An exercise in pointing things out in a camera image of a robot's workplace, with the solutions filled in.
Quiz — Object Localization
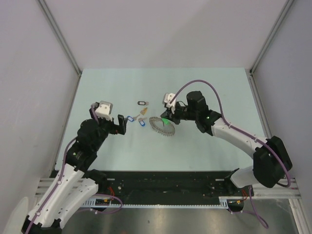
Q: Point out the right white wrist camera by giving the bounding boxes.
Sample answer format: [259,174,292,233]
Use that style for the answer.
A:
[163,93,176,114]

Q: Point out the aluminium frame post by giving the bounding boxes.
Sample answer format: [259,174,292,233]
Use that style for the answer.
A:
[36,0,82,77]
[249,0,296,76]

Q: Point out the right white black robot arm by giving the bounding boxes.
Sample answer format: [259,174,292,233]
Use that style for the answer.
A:
[161,91,293,195]

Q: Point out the purple cable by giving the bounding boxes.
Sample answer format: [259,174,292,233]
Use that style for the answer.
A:
[170,79,292,229]
[24,103,122,234]

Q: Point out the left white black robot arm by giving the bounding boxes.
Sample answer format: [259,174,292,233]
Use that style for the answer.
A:
[21,115,128,234]

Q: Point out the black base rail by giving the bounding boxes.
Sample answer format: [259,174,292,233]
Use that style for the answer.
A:
[102,171,249,197]

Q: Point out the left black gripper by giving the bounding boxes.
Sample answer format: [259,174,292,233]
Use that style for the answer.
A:
[89,108,127,151]

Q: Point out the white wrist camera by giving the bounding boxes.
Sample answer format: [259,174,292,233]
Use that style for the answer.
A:
[163,93,176,114]
[95,101,113,121]

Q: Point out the black key tag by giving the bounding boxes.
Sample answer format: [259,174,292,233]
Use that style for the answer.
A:
[137,101,149,106]

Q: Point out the left aluminium frame post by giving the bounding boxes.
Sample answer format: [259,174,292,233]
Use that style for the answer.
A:
[36,0,82,77]

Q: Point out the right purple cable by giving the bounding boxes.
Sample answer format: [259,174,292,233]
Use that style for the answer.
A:
[170,79,292,229]

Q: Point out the aluminium side rail right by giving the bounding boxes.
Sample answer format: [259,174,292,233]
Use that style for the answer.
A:
[245,69,310,234]

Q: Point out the white slotted cable duct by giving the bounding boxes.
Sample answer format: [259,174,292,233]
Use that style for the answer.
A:
[82,196,242,209]

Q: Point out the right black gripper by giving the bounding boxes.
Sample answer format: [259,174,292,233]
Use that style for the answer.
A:
[161,102,198,125]

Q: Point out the brass key with tan tag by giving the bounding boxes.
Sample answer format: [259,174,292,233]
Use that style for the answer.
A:
[140,107,148,115]

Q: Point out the blue key tag left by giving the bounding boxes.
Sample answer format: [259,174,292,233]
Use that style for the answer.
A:
[127,115,140,122]

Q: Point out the right aluminium frame post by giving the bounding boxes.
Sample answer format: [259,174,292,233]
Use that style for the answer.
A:
[249,0,296,76]

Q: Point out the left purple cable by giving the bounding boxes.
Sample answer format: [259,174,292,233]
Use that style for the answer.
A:
[24,103,122,234]

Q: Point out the green key tag with key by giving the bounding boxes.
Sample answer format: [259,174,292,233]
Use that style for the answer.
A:
[162,118,170,125]

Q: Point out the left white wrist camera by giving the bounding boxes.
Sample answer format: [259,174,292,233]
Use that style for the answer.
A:
[95,101,113,121]

